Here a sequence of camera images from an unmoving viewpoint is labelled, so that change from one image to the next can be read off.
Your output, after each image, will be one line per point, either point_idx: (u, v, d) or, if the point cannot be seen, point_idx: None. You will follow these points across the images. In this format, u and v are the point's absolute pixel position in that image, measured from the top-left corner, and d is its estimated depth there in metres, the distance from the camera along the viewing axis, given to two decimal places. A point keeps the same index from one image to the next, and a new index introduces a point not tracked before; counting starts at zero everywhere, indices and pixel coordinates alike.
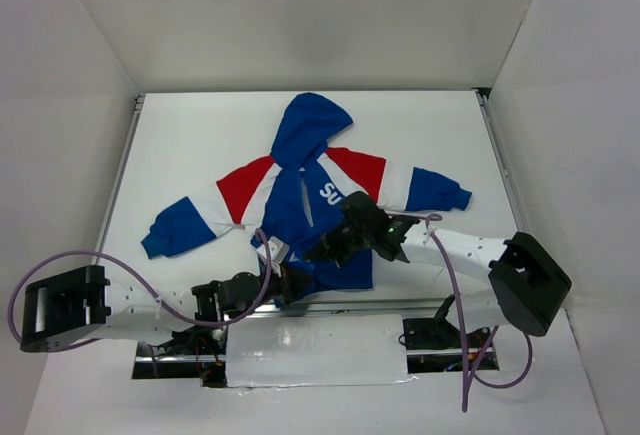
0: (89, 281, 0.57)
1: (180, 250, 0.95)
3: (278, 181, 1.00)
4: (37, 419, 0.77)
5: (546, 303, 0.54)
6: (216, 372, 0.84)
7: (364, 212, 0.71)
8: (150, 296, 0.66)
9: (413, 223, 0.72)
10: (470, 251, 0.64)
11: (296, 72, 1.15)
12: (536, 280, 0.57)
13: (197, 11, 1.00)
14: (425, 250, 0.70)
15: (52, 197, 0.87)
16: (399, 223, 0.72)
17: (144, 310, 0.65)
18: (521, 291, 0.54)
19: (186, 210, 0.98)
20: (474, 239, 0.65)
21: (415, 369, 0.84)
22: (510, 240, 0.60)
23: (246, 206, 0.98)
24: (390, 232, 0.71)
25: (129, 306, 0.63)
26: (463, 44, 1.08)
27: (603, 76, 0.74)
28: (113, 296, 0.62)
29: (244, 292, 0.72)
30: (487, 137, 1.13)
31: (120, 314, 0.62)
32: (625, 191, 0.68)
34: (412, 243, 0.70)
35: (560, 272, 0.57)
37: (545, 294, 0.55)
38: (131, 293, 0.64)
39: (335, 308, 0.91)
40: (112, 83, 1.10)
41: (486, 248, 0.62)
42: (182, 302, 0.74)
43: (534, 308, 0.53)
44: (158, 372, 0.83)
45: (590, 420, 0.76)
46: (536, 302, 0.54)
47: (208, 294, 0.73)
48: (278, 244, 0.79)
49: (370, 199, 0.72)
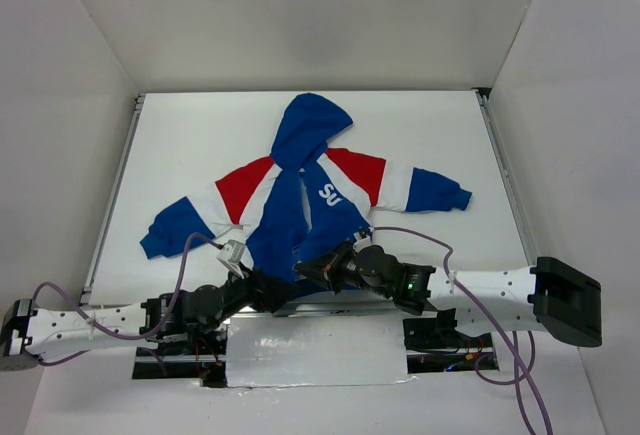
0: (20, 313, 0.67)
1: (179, 251, 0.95)
3: (278, 182, 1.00)
4: (37, 419, 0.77)
5: (590, 316, 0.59)
6: (216, 372, 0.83)
7: (390, 274, 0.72)
8: (81, 319, 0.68)
9: (431, 273, 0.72)
10: (503, 290, 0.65)
11: (296, 72, 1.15)
12: (571, 295, 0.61)
13: (197, 11, 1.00)
14: (453, 299, 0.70)
15: (52, 197, 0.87)
16: (417, 276, 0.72)
17: (73, 333, 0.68)
18: (567, 315, 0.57)
19: (185, 210, 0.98)
20: (499, 277, 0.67)
21: (415, 369, 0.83)
22: (535, 267, 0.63)
23: (246, 205, 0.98)
24: (412, 289, 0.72)
25: (57, 332, 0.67)
26: (464, 44, 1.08)
27: (603, 77, 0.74)
28: (38, 324, 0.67)
29: (200, 306, 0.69)
30: (488, 137, 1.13)
31: (46, 340, 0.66)
32: (626, 191, 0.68)
34: (439, 296, 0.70)
35: (589, 279, 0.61)
37: (585, 308, 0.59)
38: (60, 319, 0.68)
39: (335, 308, 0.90)
40: (111, 84, 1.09)
41: (517, 284, 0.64)
42: (126, 318, 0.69)
43: (586, 328, 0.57)
44: (166, 370, 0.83)
45: (590, 420, 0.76)
46: (583, 320, 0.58)
47: (162, 304, 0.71)
48: (234, 245, 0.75)
49: (392, 258, 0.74)
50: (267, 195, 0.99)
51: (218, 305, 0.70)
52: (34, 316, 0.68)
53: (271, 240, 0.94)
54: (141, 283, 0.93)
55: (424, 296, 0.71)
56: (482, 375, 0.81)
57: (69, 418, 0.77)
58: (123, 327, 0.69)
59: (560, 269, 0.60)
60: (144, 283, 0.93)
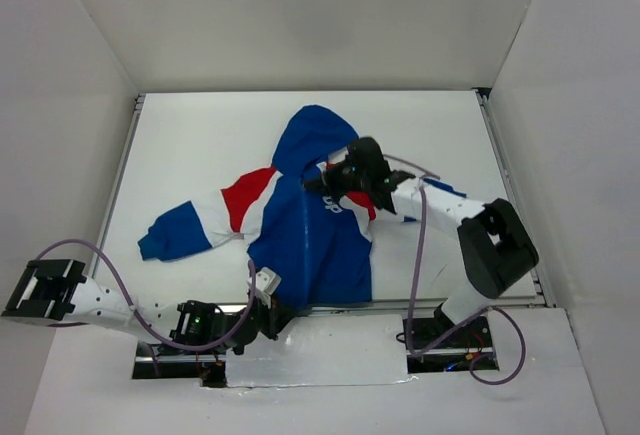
0: (65, 275, 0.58)
1: (174, 256, 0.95)
3: (279, 182, 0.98)
4: (36, 419, 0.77)
5: (507, 267, 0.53)
6: (216, 372, 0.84)
7: (368, 158, 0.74)
8: (124, 303, 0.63)
9: (411, 177, 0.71)
10: (449, 208, 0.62)
11: (297, 72, 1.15)
12: (505, 247, 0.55)
13: (196, 10, 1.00)
14: (412, 203, 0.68)
15: (52, 196, 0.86)
16: (396, 175, 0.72)
17: (112, 315, 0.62)
18: (486, 249, 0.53)
19: (186, 217, 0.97)
20: (457, 197, 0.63)
21: (415, 369, 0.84)
22: (489, 204, 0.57)
23: (246, 209, 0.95)
24: (386, 183, 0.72)
25: (97, 308, 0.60)
26: (464, 44, 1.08)
27: (604, 75, 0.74)
28: (83, 294, 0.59)
29: (243, 335, 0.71)
30: (487, 136, 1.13)
31: (84, 314, 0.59)
32: (627, 191, 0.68)
34: (401, 195, 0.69)
35: (530, 243, 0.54)
37: (508, 260, 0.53)
38: (104, 295, 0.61)
39: (335, 309, 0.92)
40: (111, 83, 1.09)
41: (465, 207, 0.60)
42: (161, 316, 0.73)
43: (494, 271, 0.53)
44: (158, 372, 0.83)
45: (590, 420, 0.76)
46: (499, 263, 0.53)
47: (190, 315, 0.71)
48: (271, 277, 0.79)
49: (377, 147, 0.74)
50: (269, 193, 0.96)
51: (253, 337, 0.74)
52: (82, 283, 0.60)
53: (274, 243, 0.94)
54: (142, 282, 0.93)
55: (395, 186, 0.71)
56: (476, 375, 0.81)
57: (68, 418, 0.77)
58: (157, 324, 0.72)
59: (509, 218, 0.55)
60: (144, 283, 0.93)
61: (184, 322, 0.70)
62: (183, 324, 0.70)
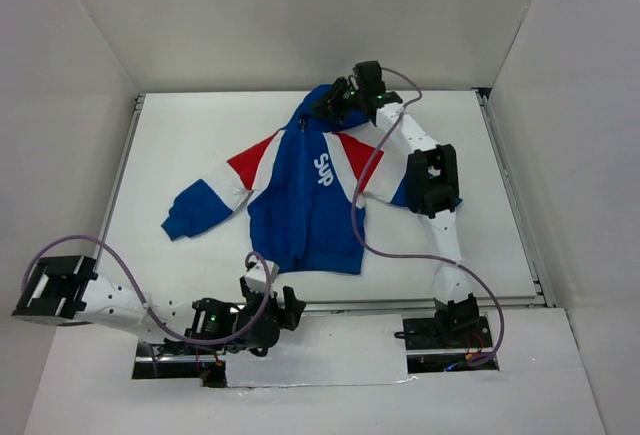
0: (77, 272, 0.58)
1: (201, 229, 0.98)
3: (283, 145, 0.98)
4: (36, 420, 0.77)
5: (433, 196, 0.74)
6: (216, 372, 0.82)
7: (365, 76, 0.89)
8: (136, 301, 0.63)
9: (395, 102, 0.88)
10: (411, 138, 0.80)
11: (297, 72, 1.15)
12: (437, 181, 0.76)
13: (196, 9, 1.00)
14: (388, 122, 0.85)
15: (52, 196, 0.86)
16: (387, 94, 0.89)
17: (125, 313, 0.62)
18: (422, 179, 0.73)
19: (200, 193, 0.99)
20: (420, 133, 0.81)
21: (416, 369, 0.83)
22: (440, 146, 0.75)
23: (256, 169, 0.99)
24: (378, 98, 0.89)
25: (109, 306, 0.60)
26: (464, 44, 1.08)
27: (604, 76, 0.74)
28: (95, 291, 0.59)
29: (262, 333, 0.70)
30: (487, 137, 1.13)
31: (96, 312, 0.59)
32: (627, 191, 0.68)
34: (380, 113, 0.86)
35: (455, 184, 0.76)
37: (437, 192, 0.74)
38: (116, 293, 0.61)
39: (335, 309, 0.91)
40: (111, 83, 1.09)
41: (422, 142, 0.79)
42: (175, 314, 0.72)
43: (423, 196, 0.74)
44: (158, 372, 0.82)
45: (589, 420, 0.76)
46: (429, 193, 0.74)
47: (204, 312, 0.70)
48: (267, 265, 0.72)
49: (377, 66, 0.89)
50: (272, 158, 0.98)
51: (273, 338, 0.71)
52: (93, 280, 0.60)
53: (270, 205, 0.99)
54: (142, 282, 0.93)
55: (382, 104, 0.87)
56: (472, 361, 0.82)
57: (69, 419, 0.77)
58: (171, 322, 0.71)
59: (449, 163, 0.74)
60: (144, 282, 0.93)
61: (200, 321, 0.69)
62: (199, 322, 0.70)
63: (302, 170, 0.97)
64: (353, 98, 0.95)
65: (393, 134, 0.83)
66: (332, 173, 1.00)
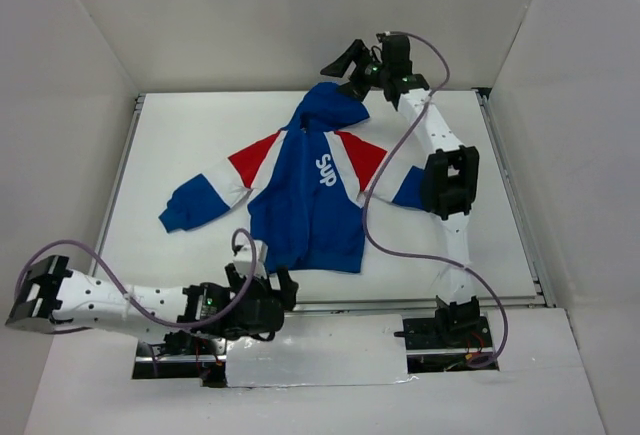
0: (51, 272, 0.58)
1: (197, 223, 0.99)
3: (285, 144, 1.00)
4: (36, 421, 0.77)
5: (448, 198, 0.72)
6: (216, 372, 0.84)
7: (394, 56, 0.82)
8: (118, 293, 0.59)
9: (420, 88, 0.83)
10: (434, 134, 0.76)
11: (297, 72, 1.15)
12: (456, 181, 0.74)
13: (196, 10, 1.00)
14: (411, 110, 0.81)
15: (52, 196, 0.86)
16: (414, 79, 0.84)
17: (105, 308, 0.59)
18: (439, 180, 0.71)
19: (200, 187, 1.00)
20: (445, 129, 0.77)
21: (415, 369, 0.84)
22: (463, 147, 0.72)
23: (258, 170, 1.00)
24: (405, 81, 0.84)
25: (89, 302, 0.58)
26: (464, 44, 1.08)
27: (604, 75, 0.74)
28: (71, 287, 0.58)
29: (259, 321, 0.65)
30: (487, 137, 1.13)
31: (74, 308, 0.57)
32: (627, 190, 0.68)
34: (404, 99, 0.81)
35: (473, 187, 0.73)
37: (452, 194, 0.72)
38: (94, 287, 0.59)
39: (335, 309, 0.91)
40: (111, 83, 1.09)
41: (446, 138, 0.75)
42: (164, 303, 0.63)
43: (438, 197, 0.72)
44: (158, 372, 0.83)
45: (589, 420, 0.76)
46: (445, 194, 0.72)
47: (202, 295, 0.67)
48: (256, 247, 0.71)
49: (406, 43, 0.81)
50: (274, 157, 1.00)
51: (274, 325, 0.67)
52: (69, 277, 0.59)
53: (271, 204, 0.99)
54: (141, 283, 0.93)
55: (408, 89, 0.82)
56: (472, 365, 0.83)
57: (68, 419, 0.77)
58: (159, 312, 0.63)
59: (469, 166, 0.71)
60: (144, 282, 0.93)
61: (197, 306, 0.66)
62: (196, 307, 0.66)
63: (304, 168, 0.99)
64: (375, 73, 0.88)
65: (416, 126, 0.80)
66: (335, 173, 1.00)
